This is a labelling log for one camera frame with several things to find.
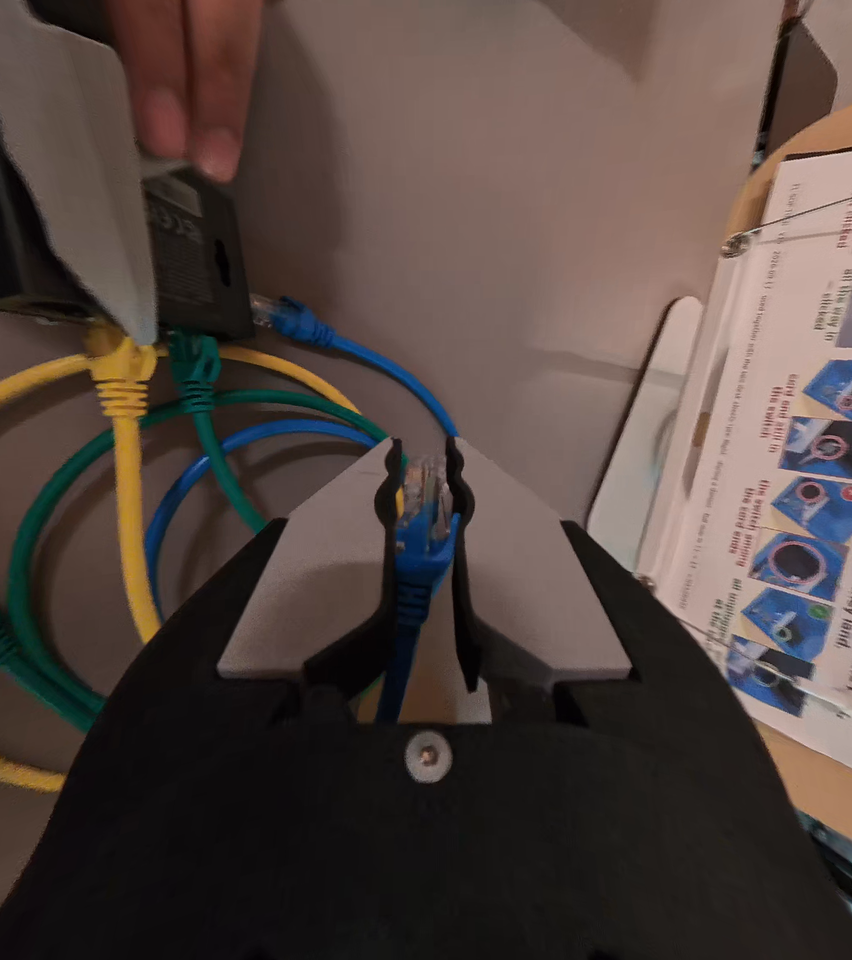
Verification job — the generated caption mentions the printed instruction sheet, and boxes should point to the printed instruction sheet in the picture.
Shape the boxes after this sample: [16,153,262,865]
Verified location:
[634,141,852,798]

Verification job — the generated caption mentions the black network switch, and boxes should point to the black network switch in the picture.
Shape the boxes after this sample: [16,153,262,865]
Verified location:
[0,22,256,343]

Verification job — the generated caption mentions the person's left hand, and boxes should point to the person's left hand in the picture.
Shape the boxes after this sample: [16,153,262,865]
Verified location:
[107,0,266,186]

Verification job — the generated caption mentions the white display stand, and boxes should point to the white display stand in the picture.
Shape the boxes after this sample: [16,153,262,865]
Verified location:
[587,295,706,554]

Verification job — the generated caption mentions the instruction sheet on stand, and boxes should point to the instruction sheet on stand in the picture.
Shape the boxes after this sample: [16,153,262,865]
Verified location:
[720,86,852,828]

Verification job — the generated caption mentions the green ethernet cable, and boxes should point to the green ethernet cable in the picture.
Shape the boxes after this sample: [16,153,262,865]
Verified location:
[0,328,391,735]

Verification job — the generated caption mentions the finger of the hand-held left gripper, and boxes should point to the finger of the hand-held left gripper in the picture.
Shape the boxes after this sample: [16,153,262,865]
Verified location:
[0,0,162,348]

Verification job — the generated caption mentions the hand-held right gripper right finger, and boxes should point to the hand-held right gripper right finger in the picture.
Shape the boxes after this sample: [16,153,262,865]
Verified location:
[444,437,632,693]

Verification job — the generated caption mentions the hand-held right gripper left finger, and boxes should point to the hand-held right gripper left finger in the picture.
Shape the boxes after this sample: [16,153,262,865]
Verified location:
[217,437,406,702]

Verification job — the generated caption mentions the yellow ethernet cable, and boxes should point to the yellow ethernet cable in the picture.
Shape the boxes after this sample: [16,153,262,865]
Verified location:
[0,318,364,794]

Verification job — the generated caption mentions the blue ethernet cable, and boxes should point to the blue ethernet cable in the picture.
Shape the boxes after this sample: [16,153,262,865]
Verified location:
[143,294,463,725]

